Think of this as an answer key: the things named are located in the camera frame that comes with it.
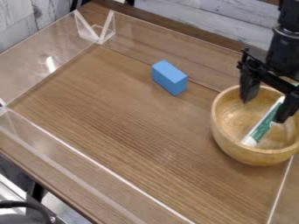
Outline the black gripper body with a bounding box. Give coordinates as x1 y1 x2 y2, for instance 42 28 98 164
237 46 299 95

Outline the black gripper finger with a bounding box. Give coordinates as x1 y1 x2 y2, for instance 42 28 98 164
238 66 260 103
273 92 299 123

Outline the green and white marker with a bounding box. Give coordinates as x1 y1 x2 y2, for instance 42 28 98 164
240 96 285 147

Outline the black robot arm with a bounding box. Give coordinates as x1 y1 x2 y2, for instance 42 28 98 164
237 0 299 123

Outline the brown wooden bowl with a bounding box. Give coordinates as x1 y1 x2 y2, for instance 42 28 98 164
209 86 299 166

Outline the blue rectangular block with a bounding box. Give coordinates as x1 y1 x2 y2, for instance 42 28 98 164
152 59 188 95

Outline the black metal base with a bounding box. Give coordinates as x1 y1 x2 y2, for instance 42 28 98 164
0 208 68 224

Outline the clear acrylic tray wall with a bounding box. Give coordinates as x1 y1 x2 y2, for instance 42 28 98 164
0 9 299 224

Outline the black cable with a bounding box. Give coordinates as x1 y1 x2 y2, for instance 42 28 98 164
0 200 53 224

